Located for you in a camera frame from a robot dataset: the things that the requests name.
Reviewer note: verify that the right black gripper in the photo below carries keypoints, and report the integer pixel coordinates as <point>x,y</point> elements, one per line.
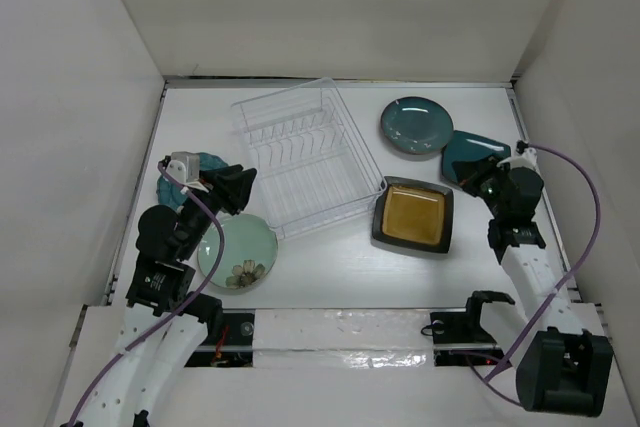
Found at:
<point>470,172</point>

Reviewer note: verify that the metal rail bar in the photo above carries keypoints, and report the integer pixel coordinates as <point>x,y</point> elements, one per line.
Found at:
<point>426,345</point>

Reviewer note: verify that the brown square plate black rim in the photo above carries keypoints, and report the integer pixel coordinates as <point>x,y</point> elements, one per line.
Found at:
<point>415,215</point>

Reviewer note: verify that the teal square plate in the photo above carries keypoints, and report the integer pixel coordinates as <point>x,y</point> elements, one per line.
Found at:
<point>469,147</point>

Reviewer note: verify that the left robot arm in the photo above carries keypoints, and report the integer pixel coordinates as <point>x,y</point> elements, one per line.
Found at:
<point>165,318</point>

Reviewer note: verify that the light green floral plate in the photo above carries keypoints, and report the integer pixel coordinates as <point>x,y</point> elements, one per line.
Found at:
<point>250,252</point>

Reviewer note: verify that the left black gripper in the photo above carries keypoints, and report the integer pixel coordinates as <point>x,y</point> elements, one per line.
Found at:
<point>237,185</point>

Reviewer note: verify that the teal scalloped plate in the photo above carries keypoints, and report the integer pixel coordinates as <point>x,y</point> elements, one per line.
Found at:
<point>171,196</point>

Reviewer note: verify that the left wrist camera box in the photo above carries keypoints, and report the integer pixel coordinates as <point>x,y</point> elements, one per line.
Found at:
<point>184,167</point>

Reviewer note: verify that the dark blue round plate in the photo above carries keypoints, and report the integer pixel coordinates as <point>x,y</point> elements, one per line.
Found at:
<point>416,125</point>

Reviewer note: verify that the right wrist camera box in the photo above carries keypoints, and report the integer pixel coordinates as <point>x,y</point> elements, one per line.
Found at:
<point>525,156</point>

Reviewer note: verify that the clear white dish rack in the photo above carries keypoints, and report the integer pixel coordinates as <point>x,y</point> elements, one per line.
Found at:
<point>313,165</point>

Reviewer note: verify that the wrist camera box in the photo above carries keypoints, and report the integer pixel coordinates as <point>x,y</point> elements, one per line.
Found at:
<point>184,167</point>
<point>525,156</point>

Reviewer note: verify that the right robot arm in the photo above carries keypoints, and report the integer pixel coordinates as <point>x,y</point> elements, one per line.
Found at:
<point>560,366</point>

